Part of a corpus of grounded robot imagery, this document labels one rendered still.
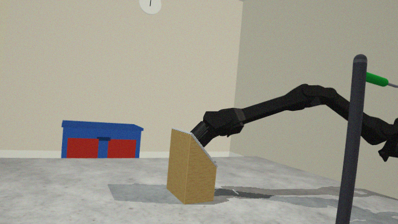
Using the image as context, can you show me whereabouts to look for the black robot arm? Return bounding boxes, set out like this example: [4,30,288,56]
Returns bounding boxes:
[190,84,398,162]

